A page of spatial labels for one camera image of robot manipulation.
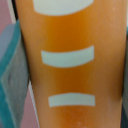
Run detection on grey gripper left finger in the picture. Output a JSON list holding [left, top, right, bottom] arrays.
[[0, 22, 29, 128]]

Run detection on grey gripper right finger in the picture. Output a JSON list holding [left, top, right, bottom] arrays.
[[121, 27, 128, 128]]

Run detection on yellow toy bread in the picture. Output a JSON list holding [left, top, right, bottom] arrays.
[[16, 0, 127, 128]]

